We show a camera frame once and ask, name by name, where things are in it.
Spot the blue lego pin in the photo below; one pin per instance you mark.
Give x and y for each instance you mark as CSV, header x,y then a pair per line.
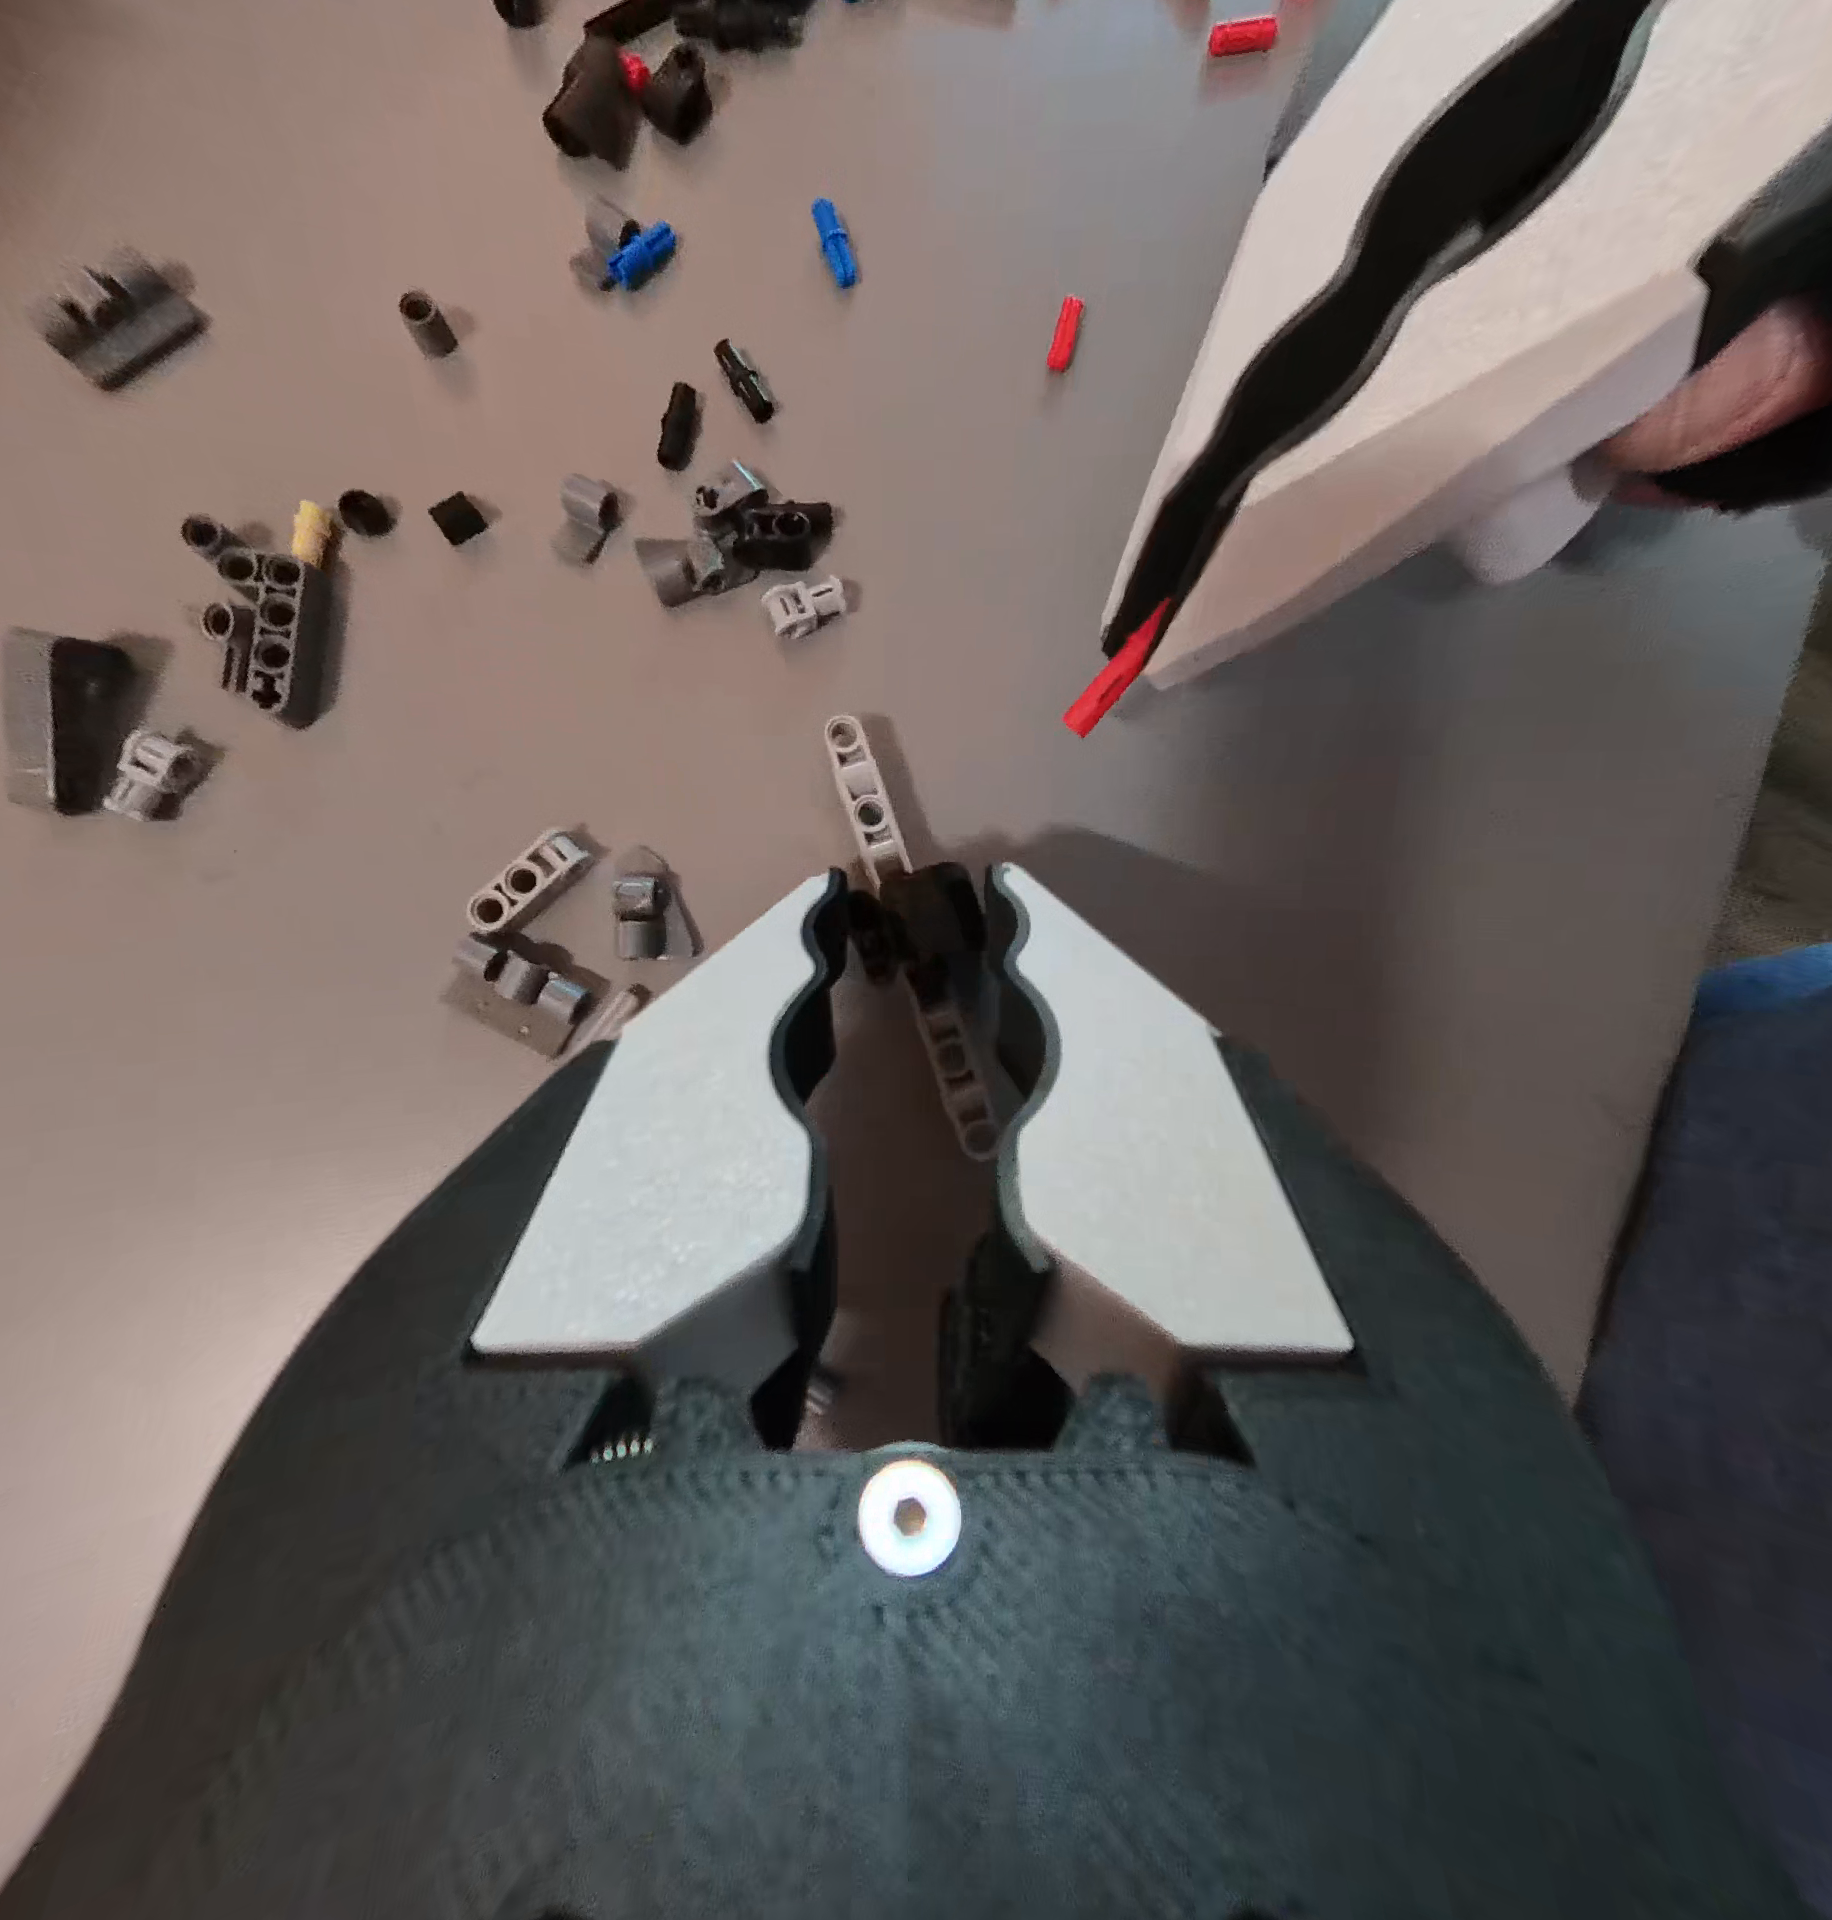
x,y
833,242

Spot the long light grey lego beam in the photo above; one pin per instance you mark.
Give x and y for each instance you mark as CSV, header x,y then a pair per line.
x,y
852,774

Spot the person's right hand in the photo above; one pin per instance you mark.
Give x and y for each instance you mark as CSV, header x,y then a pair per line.
x,y
1741,390

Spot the small black lego slope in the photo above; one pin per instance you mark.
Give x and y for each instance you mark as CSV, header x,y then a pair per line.
x,y
459,519

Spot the small light grey lego connector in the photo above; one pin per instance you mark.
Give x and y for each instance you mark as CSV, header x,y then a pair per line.
x,y
804,610
156,772

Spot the dark grey curved lego brick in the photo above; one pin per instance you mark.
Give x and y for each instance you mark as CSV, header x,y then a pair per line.
x,y
62,722

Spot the blue pin with grey connector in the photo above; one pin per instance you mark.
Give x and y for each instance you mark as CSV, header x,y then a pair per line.
x,y
630,254

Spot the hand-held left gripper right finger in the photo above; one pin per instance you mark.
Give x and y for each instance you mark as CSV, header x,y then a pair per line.
x,y
1173,1185

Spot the small grey lego brick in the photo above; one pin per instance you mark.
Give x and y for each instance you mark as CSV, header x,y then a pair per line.
x,y
581,519

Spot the dark grey angled lego beam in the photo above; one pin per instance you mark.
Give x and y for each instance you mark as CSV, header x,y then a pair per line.
x,y
282,646

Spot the small black round lego piece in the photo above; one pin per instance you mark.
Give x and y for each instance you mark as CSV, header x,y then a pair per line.
x,y
370,511

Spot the dark round lego bushing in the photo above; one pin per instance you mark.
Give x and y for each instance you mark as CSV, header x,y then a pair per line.
x,y
429,323

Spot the grey double lego connector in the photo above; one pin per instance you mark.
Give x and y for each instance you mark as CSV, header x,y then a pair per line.
x,y
114,315

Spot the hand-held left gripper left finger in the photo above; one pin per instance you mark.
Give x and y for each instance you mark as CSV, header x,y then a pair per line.
x,y
662,1185

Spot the small grey black brick assembly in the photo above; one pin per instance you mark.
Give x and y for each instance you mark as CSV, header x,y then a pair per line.
x,y
924,923

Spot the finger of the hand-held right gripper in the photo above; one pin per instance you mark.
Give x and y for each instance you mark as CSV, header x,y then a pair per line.
x,y
1365,149
1638,211

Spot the red lego axle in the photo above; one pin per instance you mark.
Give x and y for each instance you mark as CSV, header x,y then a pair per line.
x,y
1117,673

